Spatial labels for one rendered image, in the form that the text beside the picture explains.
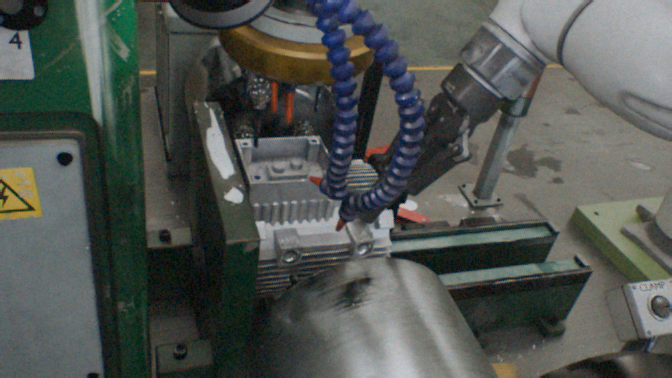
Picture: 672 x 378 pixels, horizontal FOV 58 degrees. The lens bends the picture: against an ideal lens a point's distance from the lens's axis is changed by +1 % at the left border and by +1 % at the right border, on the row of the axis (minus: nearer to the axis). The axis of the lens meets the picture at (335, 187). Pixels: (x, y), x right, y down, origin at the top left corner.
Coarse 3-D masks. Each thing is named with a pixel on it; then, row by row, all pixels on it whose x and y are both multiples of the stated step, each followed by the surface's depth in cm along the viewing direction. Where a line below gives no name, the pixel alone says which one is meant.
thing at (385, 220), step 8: (352, 160) 91; (360, 160) 92; (384, 216) 82; (392, 216) 83; (256, 224) 77; (264, 224) 77; (376, 224) 83; (384, 224) 82; (392, 224) 83; (264, 232) 77; (264, 240) 77; (256, 304) 84
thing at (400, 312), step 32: (288, 288) 64; (320, 288) 61; (352, 288) 60; (384, 288) 60; (416, 288) 62; (288, 320) 60; (320, 320) 58; (352, 320) 57; (384, 320) 57; (416, 320) 58; (448, 320) 60; (256, 352) 63; (288, 352) 58; (320, 352) 56; (352, 352) 55; (384, 352) 54; (416, 352) 55; (448, 352) 56; (480, 352) 60
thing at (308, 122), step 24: (216, 48) 104; (192, 72) 106; (216, 72) 99; (192, 96) 103; (216, 96) 95; (240, 96) 96; (312, 96) 100; (240, 120) 98; (264, 120) 100; (312, 120) 102
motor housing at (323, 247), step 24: (360, 168) 87; (360, 192) 84; (336, 216) 82; (312, 240) 80; (336, 240) 80; (384, 240) 84; (264, 264) 78; (312, 264) 80; (336, 264) 81; (264, 288) 81
